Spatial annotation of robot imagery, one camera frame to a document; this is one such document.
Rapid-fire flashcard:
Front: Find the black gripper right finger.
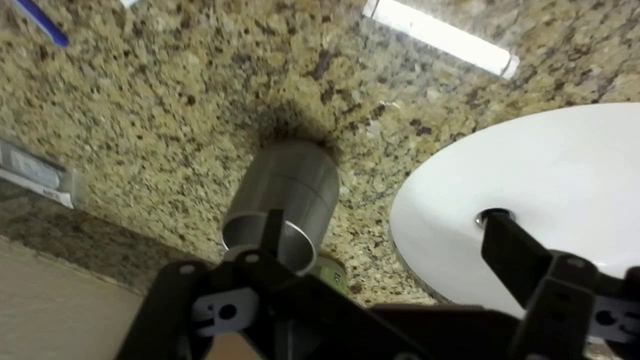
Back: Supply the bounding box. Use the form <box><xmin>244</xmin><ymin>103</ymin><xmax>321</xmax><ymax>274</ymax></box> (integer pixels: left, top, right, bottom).
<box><xmin>481</xmin><ymin>209</ymin><xmax>640</xmax><ymax>360</ymax></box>

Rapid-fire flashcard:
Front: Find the blue toothbrush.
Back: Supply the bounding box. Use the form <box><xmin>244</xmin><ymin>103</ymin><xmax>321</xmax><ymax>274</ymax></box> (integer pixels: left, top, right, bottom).
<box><xmin>12</xmin><ymin>0</ymin><xmax>72</xmax><ymax>50</ymax></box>

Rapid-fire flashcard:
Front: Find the white oval sink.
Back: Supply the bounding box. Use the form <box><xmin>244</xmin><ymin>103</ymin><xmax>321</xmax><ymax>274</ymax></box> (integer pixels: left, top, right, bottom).
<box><xmin>388</xmin><ymin>99</ymin><xmax>640</xmax><ymax>318</ymax></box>

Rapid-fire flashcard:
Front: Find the green soap bottle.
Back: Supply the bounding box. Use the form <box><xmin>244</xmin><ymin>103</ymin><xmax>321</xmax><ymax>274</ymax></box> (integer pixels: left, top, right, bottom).
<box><xmin>313</xmin><ymin>252</ymin><xmax>348</xmax><ymax>295</ymax></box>

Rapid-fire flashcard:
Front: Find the stainless steel cup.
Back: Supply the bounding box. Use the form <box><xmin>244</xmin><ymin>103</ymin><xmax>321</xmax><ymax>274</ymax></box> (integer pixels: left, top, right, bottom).
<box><xmin>219</xmin><ymin>137</ymin><xmax>342</xmax><ymax>278</ymax></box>

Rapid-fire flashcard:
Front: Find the clear plastic package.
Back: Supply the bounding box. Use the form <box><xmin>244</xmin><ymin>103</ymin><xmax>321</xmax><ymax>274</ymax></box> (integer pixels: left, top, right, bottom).
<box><xmin>0</xmin><ymin>136</ymin><xmax>87</xmax><ymax>212</ymax></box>

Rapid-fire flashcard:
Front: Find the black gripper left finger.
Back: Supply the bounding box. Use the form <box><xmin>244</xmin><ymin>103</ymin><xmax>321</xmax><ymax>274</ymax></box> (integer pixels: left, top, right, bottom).
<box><xmin>116</xmin><ymin>208</ymin><xmax>377</xmax><ymax>360</ymax></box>

